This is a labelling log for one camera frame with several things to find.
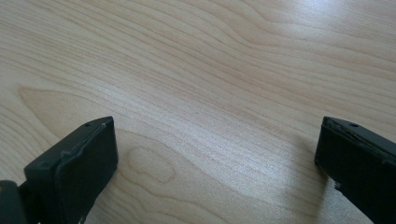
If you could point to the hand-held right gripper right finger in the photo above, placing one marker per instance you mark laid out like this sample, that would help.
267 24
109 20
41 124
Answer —
361 168

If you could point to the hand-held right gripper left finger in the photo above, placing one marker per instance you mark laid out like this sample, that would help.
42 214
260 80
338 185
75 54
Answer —
77 168

